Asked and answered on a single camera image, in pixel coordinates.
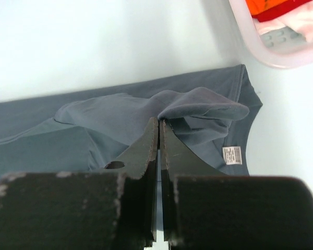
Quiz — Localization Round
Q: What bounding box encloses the red t shirt in basket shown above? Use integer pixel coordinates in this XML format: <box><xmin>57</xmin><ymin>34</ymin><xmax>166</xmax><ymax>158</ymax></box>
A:
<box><xmin>251</xmin><ymin>0</ymin><xmax>311</xmax><ymax>22</ymax></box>

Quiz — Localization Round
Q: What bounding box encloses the orange t shirt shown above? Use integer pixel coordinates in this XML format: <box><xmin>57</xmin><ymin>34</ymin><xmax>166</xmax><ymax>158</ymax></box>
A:
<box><xmin>246</xmin><ymin>0</ymin><xmax>313</xmax><ymax>16</ymax></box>

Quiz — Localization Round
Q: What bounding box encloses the white t shirt in basket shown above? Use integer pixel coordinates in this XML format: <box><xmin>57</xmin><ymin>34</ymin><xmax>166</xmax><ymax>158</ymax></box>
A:
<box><xmin>254</xmin><ymin>1</ymin><xmax>313</xmax><ymax>42</ymax></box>

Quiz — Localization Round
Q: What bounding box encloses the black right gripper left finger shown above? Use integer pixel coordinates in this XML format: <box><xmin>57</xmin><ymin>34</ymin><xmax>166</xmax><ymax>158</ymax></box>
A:
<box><xmin>0</xmin><ymin>118</ymin><xmax>159</xmax><ymax>249</ymax></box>

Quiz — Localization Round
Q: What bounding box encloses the grey blue t shirt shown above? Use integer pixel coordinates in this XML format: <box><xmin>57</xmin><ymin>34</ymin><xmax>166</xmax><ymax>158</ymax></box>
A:
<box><xmin>0</xmin><ymin>65</ymin><xmax>262</xmax><ymax>179</ymax></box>

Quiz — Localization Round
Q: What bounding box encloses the white garment care label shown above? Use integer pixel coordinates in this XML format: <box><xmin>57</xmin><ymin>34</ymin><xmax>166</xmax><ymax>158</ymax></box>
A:
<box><xmin>222</xmin><ymin>146</ymin><xmax>243</xmax><ymax>165</ymax></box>

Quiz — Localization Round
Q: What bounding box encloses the white plastic basket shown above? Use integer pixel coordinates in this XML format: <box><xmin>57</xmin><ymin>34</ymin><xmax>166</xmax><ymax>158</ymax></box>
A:
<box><xmin>229</xmin><ymin>1</ymin><xmax>313</xmax><ymax>69</ymax></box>

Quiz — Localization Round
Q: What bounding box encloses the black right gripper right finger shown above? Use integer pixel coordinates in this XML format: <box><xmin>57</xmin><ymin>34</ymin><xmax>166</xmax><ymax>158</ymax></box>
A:
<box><xmin>159</xmin><ymin>120</ymin><xmax>313</xmax><ymax>249</ymax></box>

